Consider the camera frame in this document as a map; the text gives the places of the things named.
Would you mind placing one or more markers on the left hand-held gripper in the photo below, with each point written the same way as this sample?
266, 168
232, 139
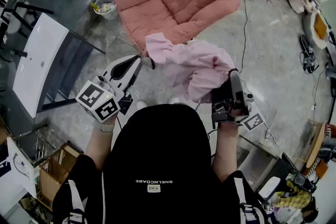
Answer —
95, 101

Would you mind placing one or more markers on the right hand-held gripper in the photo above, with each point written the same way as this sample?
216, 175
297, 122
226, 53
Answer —
231, 111

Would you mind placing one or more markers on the pink cloth garment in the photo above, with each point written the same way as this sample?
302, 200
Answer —
189, 65

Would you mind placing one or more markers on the pink cushioned lounge chair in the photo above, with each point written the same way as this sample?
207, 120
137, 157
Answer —
181, 0

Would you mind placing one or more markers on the person's right forearm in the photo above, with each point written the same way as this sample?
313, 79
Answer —
225, 149

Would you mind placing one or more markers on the person's left forearm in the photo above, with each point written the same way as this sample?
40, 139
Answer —
98, 147

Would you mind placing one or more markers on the person's white shoe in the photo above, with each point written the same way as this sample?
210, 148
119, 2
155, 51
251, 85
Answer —
173, 100
141, 105

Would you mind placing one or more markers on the grey wristband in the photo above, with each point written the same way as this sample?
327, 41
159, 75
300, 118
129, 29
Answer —
104, 127

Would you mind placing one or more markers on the white power strip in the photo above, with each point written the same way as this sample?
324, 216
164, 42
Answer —
267, 134

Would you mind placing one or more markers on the white mesh wastebasket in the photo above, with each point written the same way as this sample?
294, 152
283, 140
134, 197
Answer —
106, 10

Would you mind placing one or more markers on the yellow wrapper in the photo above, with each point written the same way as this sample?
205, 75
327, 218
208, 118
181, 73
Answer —
95, 7

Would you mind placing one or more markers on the grey open box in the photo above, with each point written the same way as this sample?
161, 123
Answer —
260, 162

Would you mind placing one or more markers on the dark vanity cabinet white sink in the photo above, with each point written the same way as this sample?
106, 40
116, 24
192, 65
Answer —
39, 60

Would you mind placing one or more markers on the person's black t-shirt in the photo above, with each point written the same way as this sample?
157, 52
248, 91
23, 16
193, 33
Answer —
160, 154

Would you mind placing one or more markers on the white pet bed orange cushion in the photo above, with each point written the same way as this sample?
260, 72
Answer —
316, 30

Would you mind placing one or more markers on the round wooden table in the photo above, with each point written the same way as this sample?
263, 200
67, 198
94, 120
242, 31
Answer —
316, 144

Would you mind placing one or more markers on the black faucet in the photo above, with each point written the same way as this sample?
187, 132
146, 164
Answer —
19, 53

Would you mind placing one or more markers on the white rounded device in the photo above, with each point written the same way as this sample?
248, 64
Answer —
269, 187

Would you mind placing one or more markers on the wooden crate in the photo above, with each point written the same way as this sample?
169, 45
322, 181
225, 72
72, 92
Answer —
56, 175

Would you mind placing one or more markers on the grey chair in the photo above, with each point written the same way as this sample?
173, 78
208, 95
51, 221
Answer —
14, 5

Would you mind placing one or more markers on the yellow plaid cloth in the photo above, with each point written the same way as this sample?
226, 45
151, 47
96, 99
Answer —
292, 198

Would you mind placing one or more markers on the white board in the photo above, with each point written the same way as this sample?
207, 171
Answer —
19, 165

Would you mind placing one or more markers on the black metal table frame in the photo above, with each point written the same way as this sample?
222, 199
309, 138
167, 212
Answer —
29, 9

